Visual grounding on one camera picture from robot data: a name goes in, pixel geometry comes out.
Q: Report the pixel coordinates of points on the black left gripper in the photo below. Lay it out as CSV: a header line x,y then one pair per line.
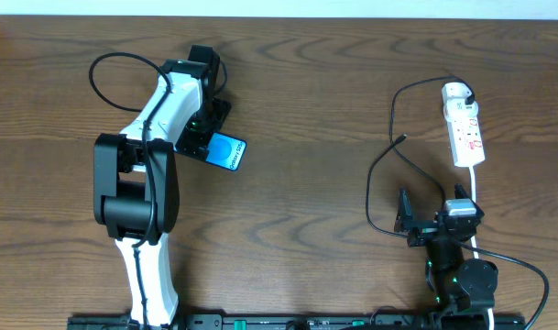
x,y
198,147

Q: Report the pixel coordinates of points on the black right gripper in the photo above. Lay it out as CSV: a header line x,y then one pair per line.
x,y
427,229

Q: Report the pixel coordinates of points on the blue Galaxy smartphone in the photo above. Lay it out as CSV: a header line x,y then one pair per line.
x,y
225,152

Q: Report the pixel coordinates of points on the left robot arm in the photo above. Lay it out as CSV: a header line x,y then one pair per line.
x,y
136,191

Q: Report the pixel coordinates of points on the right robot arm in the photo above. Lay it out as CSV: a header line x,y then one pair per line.
x,y
464,287

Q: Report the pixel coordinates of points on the white USB charger adapter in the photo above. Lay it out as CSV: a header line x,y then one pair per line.
x,y
459,102

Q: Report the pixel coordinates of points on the white power strip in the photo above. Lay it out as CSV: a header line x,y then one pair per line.
x,y
466,142

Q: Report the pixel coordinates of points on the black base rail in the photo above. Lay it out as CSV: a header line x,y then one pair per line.
x,y
210,321

